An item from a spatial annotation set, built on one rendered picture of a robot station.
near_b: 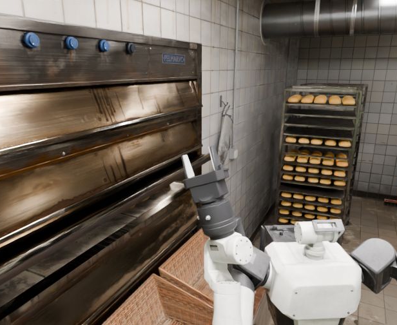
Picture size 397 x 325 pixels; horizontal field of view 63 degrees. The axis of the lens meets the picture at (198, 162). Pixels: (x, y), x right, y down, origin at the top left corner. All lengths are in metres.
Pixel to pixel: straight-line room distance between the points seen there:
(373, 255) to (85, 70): 1.19
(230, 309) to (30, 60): 0.95
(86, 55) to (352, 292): 1.21
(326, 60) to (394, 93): 1.05
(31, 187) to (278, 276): 0.85
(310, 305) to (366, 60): 4.61
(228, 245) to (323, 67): 4.77
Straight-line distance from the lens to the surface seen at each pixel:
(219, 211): 0.78
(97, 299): 1.61
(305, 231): 1.00
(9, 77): 1.16
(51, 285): 1.40
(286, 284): 1.02
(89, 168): 1.39
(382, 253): 1.17
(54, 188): 1.27
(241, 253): 0.79
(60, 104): 1.27
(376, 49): 5.39
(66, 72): 1.29
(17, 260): 1.07
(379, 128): 5.46
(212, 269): 0.86
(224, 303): 0.83
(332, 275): 1.06
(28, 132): 1.16
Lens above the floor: 1.96
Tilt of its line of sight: 16 degrees down
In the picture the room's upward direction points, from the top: straight up
